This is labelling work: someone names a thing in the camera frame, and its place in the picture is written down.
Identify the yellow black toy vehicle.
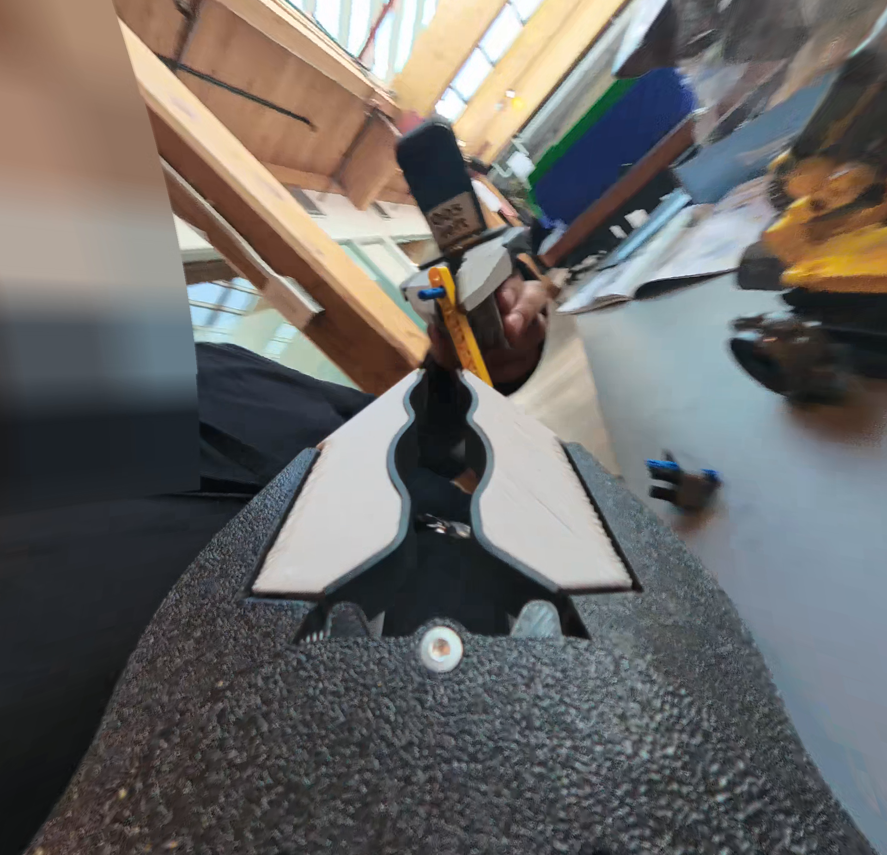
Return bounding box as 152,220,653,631
738,51,887,315

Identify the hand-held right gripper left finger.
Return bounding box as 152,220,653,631
251,368,424,598

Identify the grey desk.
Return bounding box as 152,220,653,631
513,273,887,849

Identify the black toy wheel assembly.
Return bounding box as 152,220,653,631
729,313,857,405

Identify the small grey blue toy part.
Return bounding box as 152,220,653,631
644,451,723,512

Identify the yellow toy beam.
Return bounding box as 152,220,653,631
427,266,495,389

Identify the blue flat panel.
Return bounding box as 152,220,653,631
675,72,839,204

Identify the person's left hand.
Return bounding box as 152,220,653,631
488,276,557,386

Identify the person's black clothing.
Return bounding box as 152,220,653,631
0,342,389,855

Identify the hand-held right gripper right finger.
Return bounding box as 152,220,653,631
457,370,636,594

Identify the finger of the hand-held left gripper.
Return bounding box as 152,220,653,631
399,268,446,317
456,240,518,314

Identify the blue green partition board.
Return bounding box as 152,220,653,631
528,67,697,267

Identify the wooden roof beam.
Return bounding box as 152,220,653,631
118,19,432,395

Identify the open instruction booklet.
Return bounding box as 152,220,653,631
558,179,773,315

